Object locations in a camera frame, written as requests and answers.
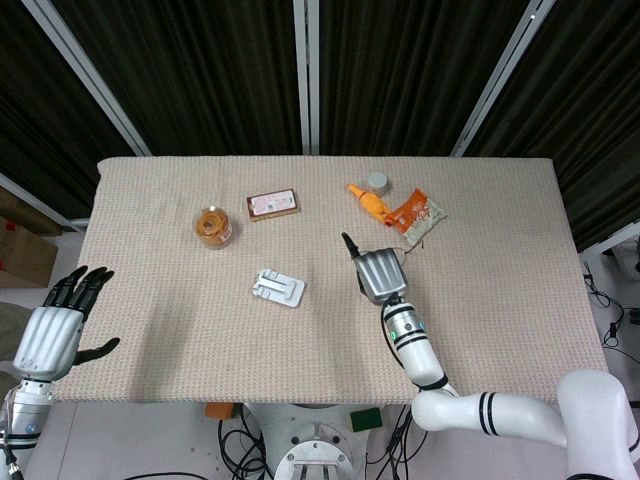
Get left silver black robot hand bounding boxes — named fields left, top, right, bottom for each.
left=12, top=266, right=121, bottom=384

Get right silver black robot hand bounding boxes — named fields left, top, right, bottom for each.
left=341, top=232, right=410, bottom=305

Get orange white snack bag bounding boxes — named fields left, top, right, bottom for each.
left=385, top=187, right=448, bottom=247

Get yellow rubber chicken toy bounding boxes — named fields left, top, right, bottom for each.
left=346, top=183, right=394, bottom=227

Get small white round jar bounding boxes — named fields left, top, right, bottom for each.
left=365, top=171, right=391, bottom=198

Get brown cardboard box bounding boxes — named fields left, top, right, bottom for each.
left=0, top=186, right=59, bottom=289

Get white folding phone stand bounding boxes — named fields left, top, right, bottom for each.
left=250, top=267, right=307, bottom=309

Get brown rectangular box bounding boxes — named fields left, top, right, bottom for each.
left=245, top=187, right=303, bottom=223

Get green button box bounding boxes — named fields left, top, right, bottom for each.
left=349, top=406, right=385, bottom=434

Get beige woven tablecloth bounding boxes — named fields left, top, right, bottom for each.
left=51, top=156, right=609, bottom=405

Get clear jar of rubber bands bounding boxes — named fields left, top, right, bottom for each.
left=193, top=204, right=235, bottom=251

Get orange button box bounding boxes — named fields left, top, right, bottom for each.
left=204, top=402, right=237, bottom=422

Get white robot torso base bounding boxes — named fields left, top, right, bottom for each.
left=247, top=402, right=372, bottom=480

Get black curtain panel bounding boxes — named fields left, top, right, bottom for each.
left=469, top=0, right=640, bottom=251
left=0, top=0, right=137, bottom=221
left=49, top=0, right=305, bottom=157
left=318, top=0, right=532, bottom=157

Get white partition base rail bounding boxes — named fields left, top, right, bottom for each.
left=581, top=218, right=640, bottom=257
left=0, top=171, right=90, bottom=234

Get black floor cables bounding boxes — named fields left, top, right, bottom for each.
left=216, top=403, right=277, bottom=480
left=581, top=258, right=640, bottom=362
left=366, top=403, right=427, bottom=480

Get white partition post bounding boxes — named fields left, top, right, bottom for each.
left=448, top=0, right=557, bottom=158
left=20, top=0, right=153, bottom=157
left=291, top=0, right=322, bottom=156

